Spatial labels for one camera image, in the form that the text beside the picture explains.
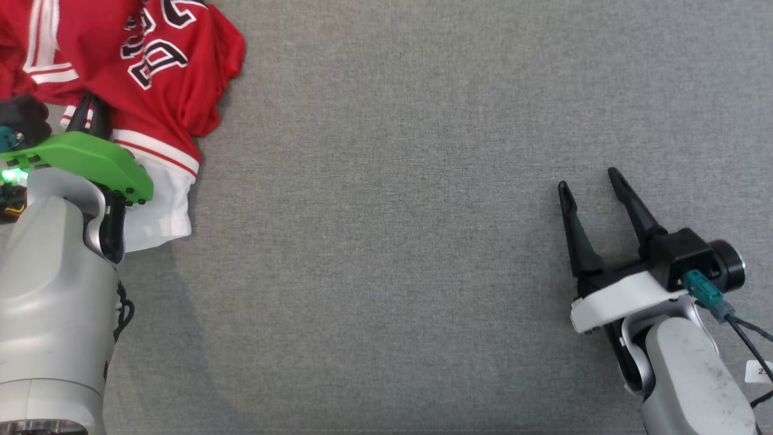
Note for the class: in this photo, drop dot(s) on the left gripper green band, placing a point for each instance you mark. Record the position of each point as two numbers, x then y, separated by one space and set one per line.
90 158

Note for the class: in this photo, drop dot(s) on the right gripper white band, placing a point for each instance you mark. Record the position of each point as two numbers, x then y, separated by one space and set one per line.
622 299

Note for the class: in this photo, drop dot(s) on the red basketball jersey white trim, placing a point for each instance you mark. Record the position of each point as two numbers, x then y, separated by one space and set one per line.
157 90

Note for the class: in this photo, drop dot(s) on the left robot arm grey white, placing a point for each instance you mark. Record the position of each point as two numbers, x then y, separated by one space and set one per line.
54 302

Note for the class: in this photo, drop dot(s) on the grey fabric sofa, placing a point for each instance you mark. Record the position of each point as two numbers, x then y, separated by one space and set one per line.
386 241

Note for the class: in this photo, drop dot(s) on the teal left camera connector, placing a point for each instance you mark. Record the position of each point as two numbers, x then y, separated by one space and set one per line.
7 139

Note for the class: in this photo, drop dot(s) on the teal camera connector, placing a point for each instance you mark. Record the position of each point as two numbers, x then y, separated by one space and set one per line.
705 293
7 139

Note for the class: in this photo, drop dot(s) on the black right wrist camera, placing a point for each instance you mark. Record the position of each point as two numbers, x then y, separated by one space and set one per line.
694 254

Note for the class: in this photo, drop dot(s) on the teal right camera connector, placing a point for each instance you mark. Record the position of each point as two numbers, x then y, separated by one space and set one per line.
705 293

